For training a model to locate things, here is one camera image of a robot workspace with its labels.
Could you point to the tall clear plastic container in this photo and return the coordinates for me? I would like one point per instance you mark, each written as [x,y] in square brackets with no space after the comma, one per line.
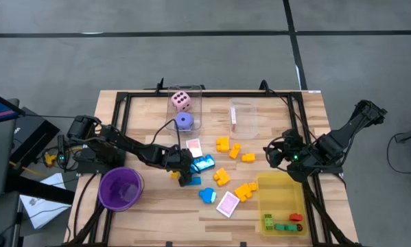
[195,90]

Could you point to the white paper sheets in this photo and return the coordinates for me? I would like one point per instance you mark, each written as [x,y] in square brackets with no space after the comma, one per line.
[40,209]

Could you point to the dark brown toy block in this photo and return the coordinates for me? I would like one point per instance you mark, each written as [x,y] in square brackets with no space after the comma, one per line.
[300,227]

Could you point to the red-backed card deck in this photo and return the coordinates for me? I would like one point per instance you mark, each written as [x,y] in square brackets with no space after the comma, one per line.
[195,147]

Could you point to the purple foam dice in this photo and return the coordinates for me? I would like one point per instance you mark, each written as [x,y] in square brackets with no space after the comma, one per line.
[184,120]

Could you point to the pink foam dice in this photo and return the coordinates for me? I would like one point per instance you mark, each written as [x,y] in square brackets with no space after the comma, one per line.
[181,101]

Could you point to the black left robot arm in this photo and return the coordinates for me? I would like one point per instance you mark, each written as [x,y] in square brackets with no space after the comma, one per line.
[129,147]

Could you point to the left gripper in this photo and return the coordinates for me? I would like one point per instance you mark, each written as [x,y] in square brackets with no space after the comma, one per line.
[176,158]

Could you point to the large blue toy block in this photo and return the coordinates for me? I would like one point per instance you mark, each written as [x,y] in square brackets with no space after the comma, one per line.
[205,164]

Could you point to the yellow translucent plastic bin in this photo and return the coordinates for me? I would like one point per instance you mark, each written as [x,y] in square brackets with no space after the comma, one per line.
[280,199]

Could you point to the large orange-yellow toy block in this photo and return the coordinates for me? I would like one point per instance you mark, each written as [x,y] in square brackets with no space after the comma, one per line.
[243,193]

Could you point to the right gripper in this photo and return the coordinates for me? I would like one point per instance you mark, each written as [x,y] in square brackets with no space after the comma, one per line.
[280,151]

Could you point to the pink-backed wrapped card deck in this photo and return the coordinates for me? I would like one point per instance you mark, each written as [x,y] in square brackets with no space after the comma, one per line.
[228,204]

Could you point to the lime green toy brick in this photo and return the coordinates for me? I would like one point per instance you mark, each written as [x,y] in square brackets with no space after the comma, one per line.
[268,222]

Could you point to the dark green brick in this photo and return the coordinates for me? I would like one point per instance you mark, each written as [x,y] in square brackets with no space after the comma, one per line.
[282,227]

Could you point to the small green toy block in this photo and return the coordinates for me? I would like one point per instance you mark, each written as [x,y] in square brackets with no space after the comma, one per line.
[293,228]

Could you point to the frosted clear plastic bin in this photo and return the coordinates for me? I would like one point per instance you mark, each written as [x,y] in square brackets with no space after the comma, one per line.
[248,120]

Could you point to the black equipment case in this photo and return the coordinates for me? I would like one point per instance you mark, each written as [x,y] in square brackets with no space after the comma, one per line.
[33,133]

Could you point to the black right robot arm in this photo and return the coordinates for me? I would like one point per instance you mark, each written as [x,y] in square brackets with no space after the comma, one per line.
[349,130]

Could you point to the purple plastic bucket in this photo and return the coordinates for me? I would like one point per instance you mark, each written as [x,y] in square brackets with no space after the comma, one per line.
[121,188]

